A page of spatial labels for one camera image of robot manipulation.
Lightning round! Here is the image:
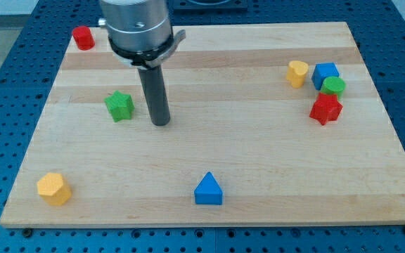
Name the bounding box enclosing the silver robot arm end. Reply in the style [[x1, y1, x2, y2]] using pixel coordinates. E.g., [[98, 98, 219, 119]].
[[100, 0, 172, 51]]

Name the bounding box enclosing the wooden board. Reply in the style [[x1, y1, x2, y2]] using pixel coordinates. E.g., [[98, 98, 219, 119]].
[[0, 22, 405, 228]]

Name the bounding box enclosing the green star block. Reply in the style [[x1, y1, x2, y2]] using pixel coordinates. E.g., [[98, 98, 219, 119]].
[[104, 91, 135, 122]]

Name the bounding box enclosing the red star block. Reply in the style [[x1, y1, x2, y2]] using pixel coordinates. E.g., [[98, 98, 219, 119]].
[[309, 93, 343, 125]]

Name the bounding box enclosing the blue triangle block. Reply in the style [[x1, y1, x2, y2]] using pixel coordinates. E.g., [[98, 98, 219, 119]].
[[193, 171, 223, 205]]

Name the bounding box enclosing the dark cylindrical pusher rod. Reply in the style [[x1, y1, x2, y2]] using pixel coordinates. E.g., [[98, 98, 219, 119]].
[[138, 66, 170, 127]]

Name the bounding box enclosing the black clamp with metal lever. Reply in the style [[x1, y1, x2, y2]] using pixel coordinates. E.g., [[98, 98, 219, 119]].
[[108, 30, 186, 70]]

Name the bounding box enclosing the yellow heart block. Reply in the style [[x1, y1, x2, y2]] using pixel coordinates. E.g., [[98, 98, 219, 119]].
[[286, 60, 309, 89]]

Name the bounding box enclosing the blue cube block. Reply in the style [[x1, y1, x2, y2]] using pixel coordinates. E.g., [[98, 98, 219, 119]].
[[311, 63, 339, 91]]

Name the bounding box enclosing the green cylinder block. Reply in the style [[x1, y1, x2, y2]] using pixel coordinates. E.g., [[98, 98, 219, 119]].
[[320, 77, 346, 99]]

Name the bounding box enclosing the red cylinder block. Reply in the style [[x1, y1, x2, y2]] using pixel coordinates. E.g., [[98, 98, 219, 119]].
[[72, 25, 95, 51]]

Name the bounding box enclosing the yellow hexagon block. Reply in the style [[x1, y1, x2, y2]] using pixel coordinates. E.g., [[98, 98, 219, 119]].
[[37, 172, 72, 206]]

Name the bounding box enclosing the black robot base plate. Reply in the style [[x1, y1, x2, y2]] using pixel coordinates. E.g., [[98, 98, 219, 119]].
[[169, 0, 248, 11]]

